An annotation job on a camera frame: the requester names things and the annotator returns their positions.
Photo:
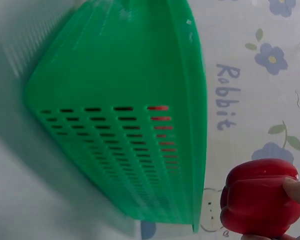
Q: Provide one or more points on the person's right fingers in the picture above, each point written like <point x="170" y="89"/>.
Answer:
<point x="265" y="237"/>

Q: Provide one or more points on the red bell pepper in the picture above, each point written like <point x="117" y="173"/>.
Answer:
<point x="257" y="197"/>

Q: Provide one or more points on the green slotted plastic basket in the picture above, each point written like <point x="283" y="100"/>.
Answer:
<point x="120" y="82"/>

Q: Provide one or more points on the person's right thumb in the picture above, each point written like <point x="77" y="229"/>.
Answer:
<point x="298" y="191"/>

